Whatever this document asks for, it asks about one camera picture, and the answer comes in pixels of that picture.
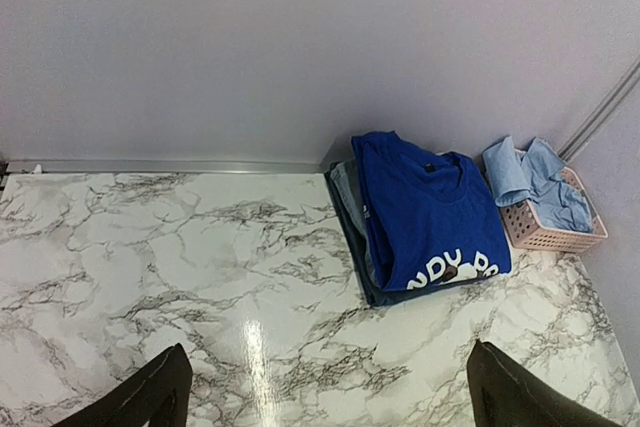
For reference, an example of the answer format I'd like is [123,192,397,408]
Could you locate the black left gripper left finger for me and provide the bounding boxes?
[55,343,193,427]

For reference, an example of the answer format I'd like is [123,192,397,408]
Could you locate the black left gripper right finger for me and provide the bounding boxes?
[466,340,615,427]

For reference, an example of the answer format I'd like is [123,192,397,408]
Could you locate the royal blue printed t-shirt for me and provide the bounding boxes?
[351,132,512,293]

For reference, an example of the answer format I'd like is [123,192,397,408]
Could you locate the light blue shirt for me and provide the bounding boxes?
[482,136,594,234]

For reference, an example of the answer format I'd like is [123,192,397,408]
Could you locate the folded dark blue garment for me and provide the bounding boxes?
[324,162,419,307]

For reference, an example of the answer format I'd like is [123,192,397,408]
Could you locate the pink perforated plastic basket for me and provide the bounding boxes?
[497,164,608,253]

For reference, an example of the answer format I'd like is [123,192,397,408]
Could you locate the folded light blue jeans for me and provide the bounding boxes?
[329,159,379,288]

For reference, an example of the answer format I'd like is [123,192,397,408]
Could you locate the aluminium back table edge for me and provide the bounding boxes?
[1,142,352,175]

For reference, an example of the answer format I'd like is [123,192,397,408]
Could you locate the right aluminium corner post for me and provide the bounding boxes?
[559,57,640,162]

